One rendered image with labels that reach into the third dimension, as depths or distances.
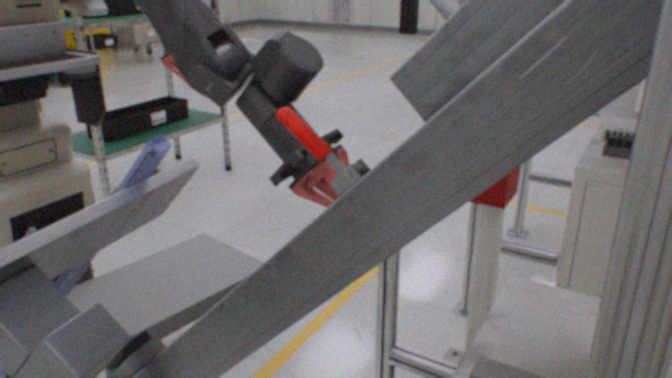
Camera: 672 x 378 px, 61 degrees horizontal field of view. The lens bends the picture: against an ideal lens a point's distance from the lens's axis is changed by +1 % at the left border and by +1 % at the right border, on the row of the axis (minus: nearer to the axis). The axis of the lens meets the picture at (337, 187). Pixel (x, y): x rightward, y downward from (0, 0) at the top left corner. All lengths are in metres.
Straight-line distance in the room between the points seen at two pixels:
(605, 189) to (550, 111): 1.56
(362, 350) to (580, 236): 0.80
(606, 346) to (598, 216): 1.59
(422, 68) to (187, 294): 0.86
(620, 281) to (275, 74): 0.45
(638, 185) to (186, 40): 0.53
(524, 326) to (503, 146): 0.73
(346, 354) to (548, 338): 1.02
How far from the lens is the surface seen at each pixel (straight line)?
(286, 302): 0.54
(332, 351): 1.98
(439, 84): 0.43
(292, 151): 0.70
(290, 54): 0.67
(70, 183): 1.35
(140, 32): 7.55
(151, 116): 3.25
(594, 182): 1.93
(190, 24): 0.72
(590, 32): 0.37
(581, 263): 2.04
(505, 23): 0.42
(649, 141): 0.33
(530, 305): 1.15
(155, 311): 1.16
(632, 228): 0.35
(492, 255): 1.63
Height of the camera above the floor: 1.23
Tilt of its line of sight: 22 degrees down
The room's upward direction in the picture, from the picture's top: straight up
